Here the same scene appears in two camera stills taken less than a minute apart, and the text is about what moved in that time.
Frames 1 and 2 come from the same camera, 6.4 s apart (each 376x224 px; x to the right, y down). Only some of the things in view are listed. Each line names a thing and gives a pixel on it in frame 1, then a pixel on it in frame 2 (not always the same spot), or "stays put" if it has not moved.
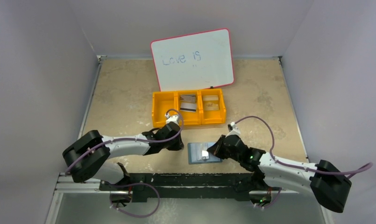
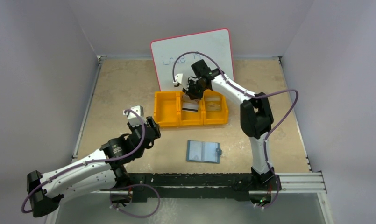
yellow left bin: x=162 y=102 stays put
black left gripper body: x=175 y=135 to x=153 y=127
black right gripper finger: x=216 y=149 to x=196 y=95
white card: x=205 y=154 to x=186 y=98
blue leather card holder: x=195 y=153 stays put
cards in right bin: x=210 y=102 stays put
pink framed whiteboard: x=198 y=60 stays put
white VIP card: x=189 y=107 stays put
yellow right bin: x=211 y=117 stays put
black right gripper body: x=221 y=148 to x=192 y=91
